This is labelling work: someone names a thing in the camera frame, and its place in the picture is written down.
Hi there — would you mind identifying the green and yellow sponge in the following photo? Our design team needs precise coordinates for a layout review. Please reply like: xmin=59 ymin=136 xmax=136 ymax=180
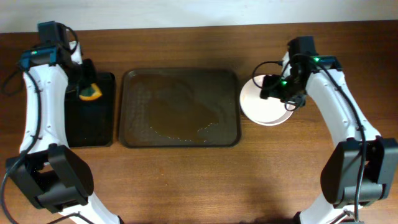
xmin=78 ymin=83 xmax=103 ymax=101

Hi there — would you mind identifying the white plate top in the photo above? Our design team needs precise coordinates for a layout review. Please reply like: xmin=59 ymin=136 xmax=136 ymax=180
xmin=239 ymin=80 xmax=294 ymax=126

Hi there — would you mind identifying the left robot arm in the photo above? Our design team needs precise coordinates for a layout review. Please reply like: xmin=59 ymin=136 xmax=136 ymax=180
xmin=4 ymin=21 xmax=122 ymax=223

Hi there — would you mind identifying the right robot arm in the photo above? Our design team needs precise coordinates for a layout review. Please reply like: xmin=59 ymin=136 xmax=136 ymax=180
xmin=259 ymin=36 xmax=397 ymax=224

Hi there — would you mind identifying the black plastic tray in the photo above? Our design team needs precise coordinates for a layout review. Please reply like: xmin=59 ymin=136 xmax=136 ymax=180
xmin=65 ymin=72 xmax=116 ymax=148

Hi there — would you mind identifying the brown serving tray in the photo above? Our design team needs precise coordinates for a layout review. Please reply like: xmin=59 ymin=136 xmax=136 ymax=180
xmin=118 ymin=68 xmax=241 ymax=149

